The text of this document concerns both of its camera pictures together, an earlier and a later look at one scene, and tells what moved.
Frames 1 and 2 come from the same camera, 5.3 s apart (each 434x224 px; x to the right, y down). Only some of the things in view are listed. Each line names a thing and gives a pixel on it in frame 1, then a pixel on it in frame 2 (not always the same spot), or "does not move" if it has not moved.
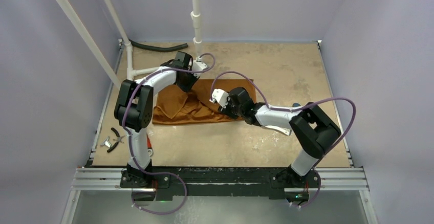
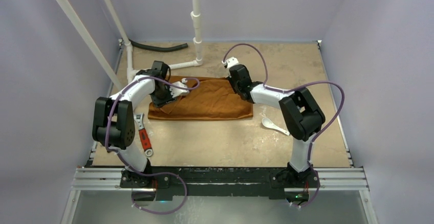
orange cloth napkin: x=173 y=104 does not move
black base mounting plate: x=219 y=181 does not move
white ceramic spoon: x=284 y=131 does not move
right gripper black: x=224 y=108 -> x=237 y=89
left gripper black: x=188 y=88 -> x=157 y=103
